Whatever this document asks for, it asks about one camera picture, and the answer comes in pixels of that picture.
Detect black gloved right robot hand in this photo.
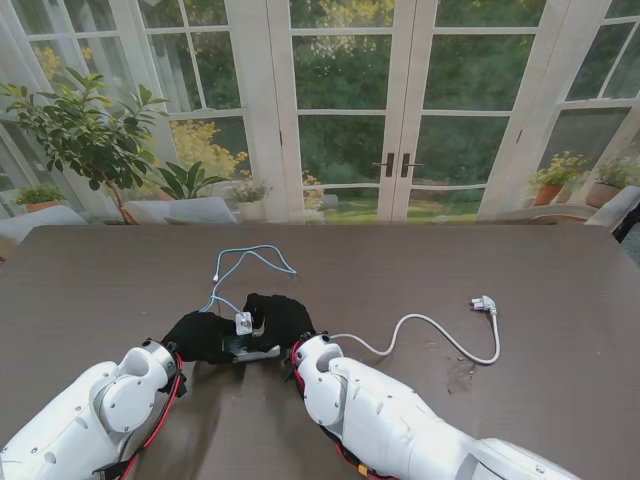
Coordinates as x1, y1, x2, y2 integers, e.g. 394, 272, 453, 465
242, 293, 317, 352

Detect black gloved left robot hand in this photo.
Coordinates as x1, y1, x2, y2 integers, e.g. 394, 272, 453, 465
162, 310, 239, 365

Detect white power strip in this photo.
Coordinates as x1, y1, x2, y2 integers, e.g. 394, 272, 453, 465
222, 334, 282, 365

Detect light blue USB cable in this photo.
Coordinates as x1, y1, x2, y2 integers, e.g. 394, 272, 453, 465
197, 244, 299, 324

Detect printed garden window backdrop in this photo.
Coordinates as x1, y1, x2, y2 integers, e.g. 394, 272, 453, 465
0, 0, 640, 226

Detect dark object beside backdrop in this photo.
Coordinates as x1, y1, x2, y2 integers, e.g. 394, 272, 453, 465
612, 199, 640, 244

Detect red left arm cables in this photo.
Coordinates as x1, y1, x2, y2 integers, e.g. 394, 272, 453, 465
92, 352, 185, 480

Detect red arm cables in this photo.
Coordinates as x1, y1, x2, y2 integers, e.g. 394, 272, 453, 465
289, 344, 401, 480
92, 352, 185, 480

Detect red right arm cables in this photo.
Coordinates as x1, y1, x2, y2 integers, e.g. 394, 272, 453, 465
289, 344, 401, 480

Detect white power cord with plug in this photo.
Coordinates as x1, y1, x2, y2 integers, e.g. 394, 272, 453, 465
327, 296, 501, 366

